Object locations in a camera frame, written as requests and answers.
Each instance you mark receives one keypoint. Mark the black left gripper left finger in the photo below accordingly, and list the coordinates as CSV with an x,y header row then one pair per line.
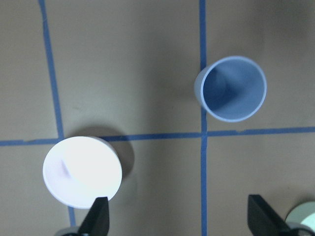
x,y
96,223

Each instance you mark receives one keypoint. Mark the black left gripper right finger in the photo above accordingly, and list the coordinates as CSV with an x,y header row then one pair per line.
x,y
262,220

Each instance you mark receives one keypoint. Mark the mint green plastic cup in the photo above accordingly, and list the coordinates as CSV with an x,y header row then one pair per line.
x,y
303,214

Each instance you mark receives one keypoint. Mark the pale pink plastic cup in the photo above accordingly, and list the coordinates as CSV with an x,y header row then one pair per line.
x,y
79,169

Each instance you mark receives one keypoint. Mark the blue plastic cup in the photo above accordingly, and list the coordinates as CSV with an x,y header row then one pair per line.
x,y
231,89

